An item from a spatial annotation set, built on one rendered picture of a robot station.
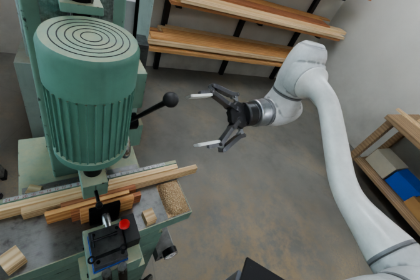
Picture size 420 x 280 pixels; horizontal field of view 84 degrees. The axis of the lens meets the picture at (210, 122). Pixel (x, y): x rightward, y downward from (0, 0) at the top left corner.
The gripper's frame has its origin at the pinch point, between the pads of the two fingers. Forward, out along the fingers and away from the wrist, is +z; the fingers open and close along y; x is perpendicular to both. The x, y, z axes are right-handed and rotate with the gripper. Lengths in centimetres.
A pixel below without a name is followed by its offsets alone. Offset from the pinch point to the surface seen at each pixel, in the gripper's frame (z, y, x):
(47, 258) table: 38, -32, -30
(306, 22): -237, 109, -109
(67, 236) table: 32, -28, -32
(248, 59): -179, 78, -160
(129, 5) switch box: 9.9, 36.2, -10.7
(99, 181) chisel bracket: 22.7, -12.9, -22.8
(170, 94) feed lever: 10.6, 5.6, 9.4
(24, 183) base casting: 44, -12, -58
